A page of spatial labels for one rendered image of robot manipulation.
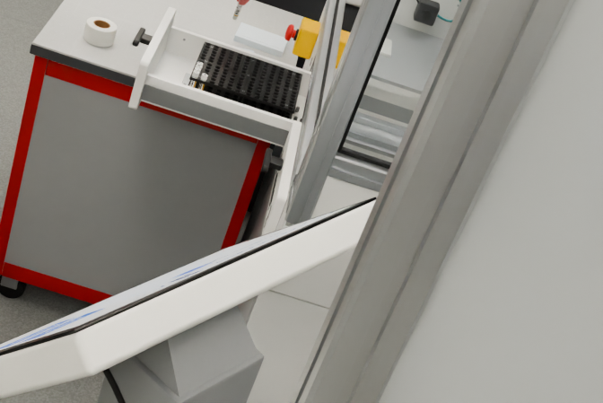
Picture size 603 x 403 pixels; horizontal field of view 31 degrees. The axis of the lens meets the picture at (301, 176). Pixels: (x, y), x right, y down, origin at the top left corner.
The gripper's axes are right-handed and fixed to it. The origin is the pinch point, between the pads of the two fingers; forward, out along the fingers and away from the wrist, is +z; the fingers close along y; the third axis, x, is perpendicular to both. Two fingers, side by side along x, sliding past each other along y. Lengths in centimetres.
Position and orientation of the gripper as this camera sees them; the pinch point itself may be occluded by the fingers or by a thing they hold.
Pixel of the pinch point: (241, 0)
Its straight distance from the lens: 247.5
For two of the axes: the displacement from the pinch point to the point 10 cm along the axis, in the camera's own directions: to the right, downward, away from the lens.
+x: -8.3, -0.1, -5.5
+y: -4.2, -6.5, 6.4
